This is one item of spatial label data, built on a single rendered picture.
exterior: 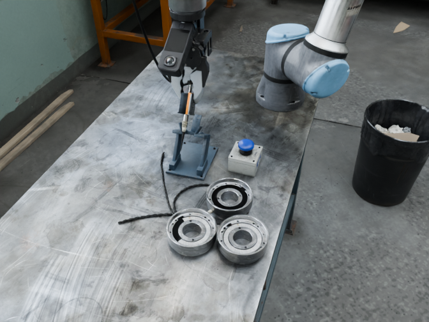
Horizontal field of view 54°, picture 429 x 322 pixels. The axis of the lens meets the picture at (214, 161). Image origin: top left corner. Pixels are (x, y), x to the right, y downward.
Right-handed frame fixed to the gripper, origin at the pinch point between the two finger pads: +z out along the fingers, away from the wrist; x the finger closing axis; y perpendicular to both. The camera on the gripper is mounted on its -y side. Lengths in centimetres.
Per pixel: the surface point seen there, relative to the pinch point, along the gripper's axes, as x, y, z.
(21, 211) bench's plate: 31.9, -26.5, 19.6
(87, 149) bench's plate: 28.6, -2.4, 19.6
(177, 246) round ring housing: -6.6, -27.9, 16.6
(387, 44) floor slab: -72, 267, 99
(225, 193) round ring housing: -11.6, -10.0, 17.3
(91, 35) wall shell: 139, 178, 80
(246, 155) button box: -13.9, 1.9, 15.0
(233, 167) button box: -11.1, 0.0, 18.1
